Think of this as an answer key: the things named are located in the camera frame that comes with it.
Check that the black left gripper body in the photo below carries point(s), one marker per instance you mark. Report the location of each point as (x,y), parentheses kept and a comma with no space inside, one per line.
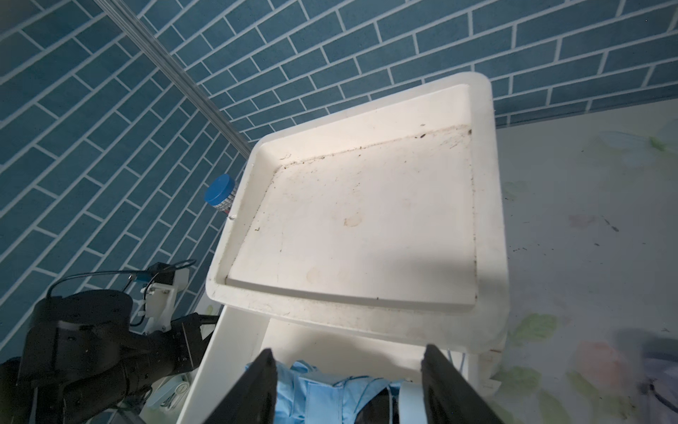
(182,348)

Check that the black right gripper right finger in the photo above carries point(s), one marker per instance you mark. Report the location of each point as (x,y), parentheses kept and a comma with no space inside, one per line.
(448,398)

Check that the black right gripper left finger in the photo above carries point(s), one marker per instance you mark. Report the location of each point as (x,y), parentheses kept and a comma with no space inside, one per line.
(252,399)

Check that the light blue umbrella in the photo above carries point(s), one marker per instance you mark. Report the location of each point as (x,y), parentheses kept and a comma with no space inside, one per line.
(304,394)

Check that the white pull-out drawer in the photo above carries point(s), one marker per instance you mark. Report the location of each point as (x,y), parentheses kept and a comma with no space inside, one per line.
(381,339)

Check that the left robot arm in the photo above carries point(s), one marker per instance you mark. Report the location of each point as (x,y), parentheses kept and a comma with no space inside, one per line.
(81,358)

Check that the white plastic drawer cabinet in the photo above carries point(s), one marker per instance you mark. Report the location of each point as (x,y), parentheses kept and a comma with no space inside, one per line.
(396,200)

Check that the blue-lid clear straw canister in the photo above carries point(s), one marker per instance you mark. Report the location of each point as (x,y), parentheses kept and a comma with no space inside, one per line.
(221,193)

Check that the floral table mat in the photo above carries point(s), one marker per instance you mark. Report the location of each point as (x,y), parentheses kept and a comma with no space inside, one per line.
(590,210)

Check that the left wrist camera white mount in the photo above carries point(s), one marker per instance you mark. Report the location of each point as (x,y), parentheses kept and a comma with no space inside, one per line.
(164,282)

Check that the metal corner frame post left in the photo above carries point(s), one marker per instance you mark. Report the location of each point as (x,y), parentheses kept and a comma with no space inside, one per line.
(123,17)

